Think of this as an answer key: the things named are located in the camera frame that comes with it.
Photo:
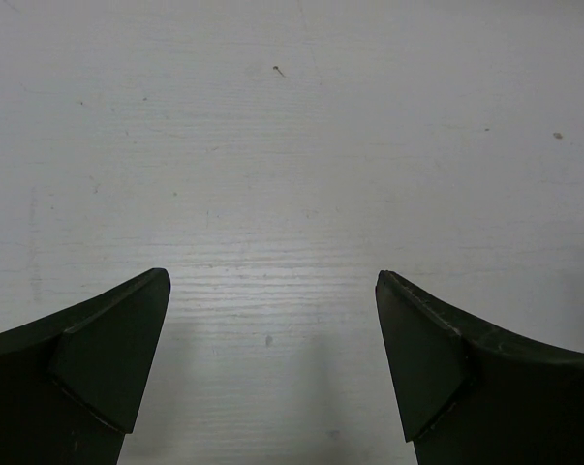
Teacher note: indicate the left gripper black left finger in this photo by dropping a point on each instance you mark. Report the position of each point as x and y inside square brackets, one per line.
[71, 383]

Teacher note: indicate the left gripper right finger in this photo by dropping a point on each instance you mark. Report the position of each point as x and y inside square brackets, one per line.
[471, 392]

